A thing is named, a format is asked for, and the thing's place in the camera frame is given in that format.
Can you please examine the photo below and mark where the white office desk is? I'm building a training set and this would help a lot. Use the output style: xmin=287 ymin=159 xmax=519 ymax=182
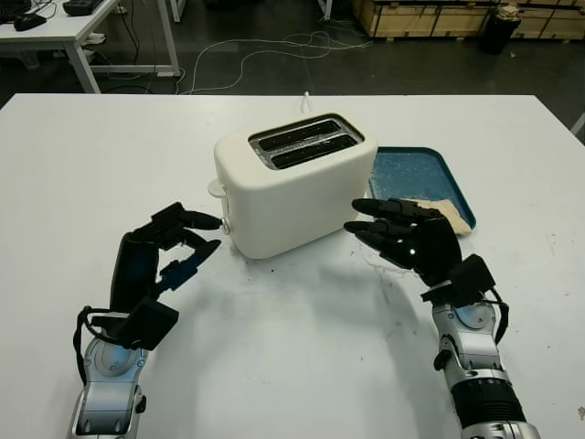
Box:
xmin=0 ymin=0 xmax=182 ymax=95

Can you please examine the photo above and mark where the black computer mouse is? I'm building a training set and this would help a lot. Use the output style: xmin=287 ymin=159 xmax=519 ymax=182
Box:
xmin=13 ymin=13 xmax=48 ymax=32

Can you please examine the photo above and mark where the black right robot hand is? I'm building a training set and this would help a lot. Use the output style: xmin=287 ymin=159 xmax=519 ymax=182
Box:
xmin=343 ymin=197 xmax=463 ymax=287

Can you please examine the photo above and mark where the blue plastic tray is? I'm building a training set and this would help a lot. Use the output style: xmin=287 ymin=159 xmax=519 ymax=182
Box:
xmin=367 ymin=145 xmax=479 ymax=230

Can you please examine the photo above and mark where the slice of white bread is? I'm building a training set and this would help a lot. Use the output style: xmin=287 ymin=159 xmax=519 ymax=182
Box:
xmin=413 ymin=198 xmax=474 ymax=235

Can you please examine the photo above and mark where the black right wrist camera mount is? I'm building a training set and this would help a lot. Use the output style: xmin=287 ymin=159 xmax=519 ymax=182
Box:
xmin=447 ymin=254 xmax=497 ymax=308

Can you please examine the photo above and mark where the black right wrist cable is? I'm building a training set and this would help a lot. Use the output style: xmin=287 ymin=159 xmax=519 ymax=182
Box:
xmin=484 ymin=283 xmax=511 ymax=344

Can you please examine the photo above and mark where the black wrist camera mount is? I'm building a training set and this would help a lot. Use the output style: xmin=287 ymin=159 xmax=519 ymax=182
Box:
xmin=116 ymin=295 xmax=179 ymax=352
xmin=447 ymin=254 xmax=497 ymax=308

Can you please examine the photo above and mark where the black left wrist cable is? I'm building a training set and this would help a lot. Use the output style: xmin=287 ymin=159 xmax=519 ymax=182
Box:
xmin=71 ymin=305 xmax=121 ymax=385

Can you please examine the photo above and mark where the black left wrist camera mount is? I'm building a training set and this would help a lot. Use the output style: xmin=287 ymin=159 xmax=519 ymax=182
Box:
xmin=116 ymin=295 xmax=179 ymax=352

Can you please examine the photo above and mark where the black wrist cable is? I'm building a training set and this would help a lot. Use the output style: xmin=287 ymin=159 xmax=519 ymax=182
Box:
xmin=71 ymin=305 xmax=121 ymax=385
xmin=484 ymin=283 xmax=511 ymax=344

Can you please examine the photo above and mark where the black electronic device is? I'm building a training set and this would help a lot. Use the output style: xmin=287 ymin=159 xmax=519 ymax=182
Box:
xmin=62 ymin=0 xmax=104 ymax=15

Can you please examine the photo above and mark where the black trash bin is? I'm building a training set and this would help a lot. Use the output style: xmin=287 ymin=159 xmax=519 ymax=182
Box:
xmin=479 ymin=4 xmax=522 ymax=55

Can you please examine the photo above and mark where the wooden shipping crate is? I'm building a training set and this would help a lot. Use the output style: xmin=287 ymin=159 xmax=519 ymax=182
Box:
xmin=354 ymin=0 xmax=585 ymax=45

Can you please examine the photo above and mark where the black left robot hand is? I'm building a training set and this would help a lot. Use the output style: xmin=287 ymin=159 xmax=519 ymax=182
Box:
xmin=109 ymin=199 xmax=224 ymax=316

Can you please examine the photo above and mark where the cream two-slot toaster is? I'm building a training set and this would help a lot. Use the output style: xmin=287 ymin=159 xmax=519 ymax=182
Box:
xmin=207 ymin=112 xmax=379 ymax=261

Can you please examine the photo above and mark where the white cable on floor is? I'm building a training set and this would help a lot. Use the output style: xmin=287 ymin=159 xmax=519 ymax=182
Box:
xmin=189 ymin=31 xmax=374 ymax=95

